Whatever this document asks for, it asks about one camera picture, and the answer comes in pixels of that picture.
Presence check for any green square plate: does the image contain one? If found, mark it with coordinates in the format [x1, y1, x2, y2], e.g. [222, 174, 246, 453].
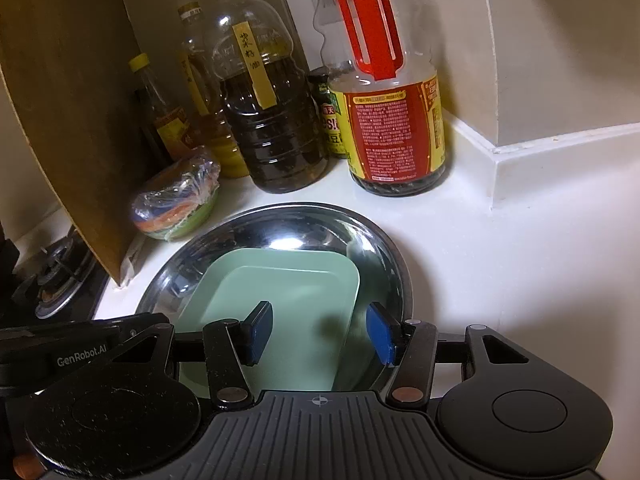
[175, 248, 360, 396]

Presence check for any person's hand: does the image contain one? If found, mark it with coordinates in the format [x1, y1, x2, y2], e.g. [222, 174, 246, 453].
[13, 453, 46, 480]

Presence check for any gas stove burner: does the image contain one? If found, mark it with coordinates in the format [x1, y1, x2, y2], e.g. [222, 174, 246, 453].
[1, 228, 110, 327]

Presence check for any plastic-wrapped green bowl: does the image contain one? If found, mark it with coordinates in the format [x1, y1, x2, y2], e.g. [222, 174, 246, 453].
[129, 146, 221, 242]

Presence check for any small dark sauce bottle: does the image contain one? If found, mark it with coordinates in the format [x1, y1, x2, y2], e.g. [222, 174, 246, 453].
[307, 66, 348, 159]

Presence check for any small yellow-capped bottle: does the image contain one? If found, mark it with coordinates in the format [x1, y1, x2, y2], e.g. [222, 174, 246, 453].
[129, 53, 198, 160]

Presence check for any dark oil bottle yellow label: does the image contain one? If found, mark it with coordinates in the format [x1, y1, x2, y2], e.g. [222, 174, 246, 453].
[205, 0, 328, 194]

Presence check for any wooden cutting board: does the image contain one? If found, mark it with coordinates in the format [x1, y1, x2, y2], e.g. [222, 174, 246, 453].
[0, 0, 202, 288]

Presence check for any soy sauce bottle red handle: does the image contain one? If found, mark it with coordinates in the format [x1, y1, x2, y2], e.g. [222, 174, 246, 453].
[314, 0, 447, 197]

